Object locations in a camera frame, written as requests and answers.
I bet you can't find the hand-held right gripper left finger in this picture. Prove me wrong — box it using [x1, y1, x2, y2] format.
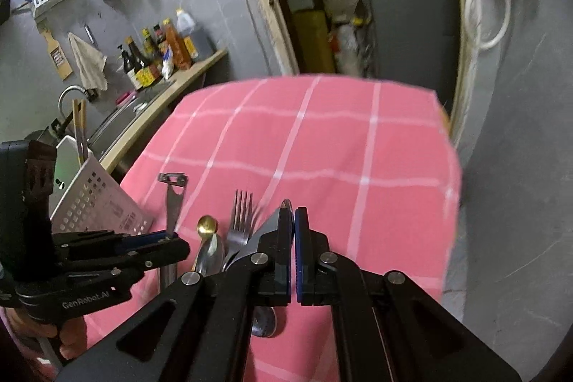
[56, 207, 294, 382]

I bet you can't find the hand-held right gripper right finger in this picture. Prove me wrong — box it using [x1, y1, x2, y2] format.
[294, 207, 522, 382]

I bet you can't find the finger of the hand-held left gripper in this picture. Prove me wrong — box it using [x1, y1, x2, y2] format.
[51, 230, 179, 258]
[54, 237, 191, 290]

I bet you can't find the stainless steel table knife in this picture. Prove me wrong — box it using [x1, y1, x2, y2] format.
[224, 198, 293, 271]

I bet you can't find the metal peeler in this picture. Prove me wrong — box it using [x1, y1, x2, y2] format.
[159, 171, 189, 240]

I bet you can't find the stainless steel spoon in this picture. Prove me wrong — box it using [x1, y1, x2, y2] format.
[193, 233, 225, 277]
[251, 306, 279, 339]

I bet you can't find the person's left hand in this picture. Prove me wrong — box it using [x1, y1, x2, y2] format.
[6, 310, 87, 361]

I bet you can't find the stainless steel fork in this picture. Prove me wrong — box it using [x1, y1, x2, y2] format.
[223, 189, 255, 264]

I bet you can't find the gold spoon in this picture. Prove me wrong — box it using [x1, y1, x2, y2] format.
[192, 216, 220, 273]

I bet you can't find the wooden chopstick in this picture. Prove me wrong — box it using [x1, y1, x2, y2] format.
[72, 99, 81, 163]
[80, 98, 88, 161]

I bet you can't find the pink checked tablecloth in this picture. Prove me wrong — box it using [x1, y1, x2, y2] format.
[85, 75, 464, 382]

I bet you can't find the metal faucet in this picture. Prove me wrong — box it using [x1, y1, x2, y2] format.
[58, 84, 99, 127]

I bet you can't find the steel sink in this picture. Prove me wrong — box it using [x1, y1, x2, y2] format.
[87, 82, 175, 154]

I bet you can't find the wooden hanging grater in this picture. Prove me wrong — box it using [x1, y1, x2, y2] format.
[42, 21, 74, 81]

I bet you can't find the beige hanging towel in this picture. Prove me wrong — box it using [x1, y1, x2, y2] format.
[67, 32, 109, 92]

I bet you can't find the dark bottle with yellow label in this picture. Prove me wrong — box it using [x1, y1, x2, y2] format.
[124, 37, 155, 91]

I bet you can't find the black pump bottle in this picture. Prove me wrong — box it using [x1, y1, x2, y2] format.
[117, 44, 135, 74]

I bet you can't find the white seasoning packet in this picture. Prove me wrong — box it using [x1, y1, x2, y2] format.
[161, 46, 175, 81]

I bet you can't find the green sauce bottle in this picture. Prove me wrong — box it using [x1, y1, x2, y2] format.
[142, 28, 162, 65]

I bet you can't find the orange oil bottle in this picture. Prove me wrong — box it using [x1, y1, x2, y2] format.
[162, 19, 192, 72]

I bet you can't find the large dark jug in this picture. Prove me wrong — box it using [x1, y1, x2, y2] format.
[175, 8, 216, 61]

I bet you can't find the clear plastic container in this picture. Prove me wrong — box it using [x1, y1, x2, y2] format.
[336, 24, 363, 69]

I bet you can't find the grey cabinet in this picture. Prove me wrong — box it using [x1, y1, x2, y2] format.
[369, 0, 462, 101]

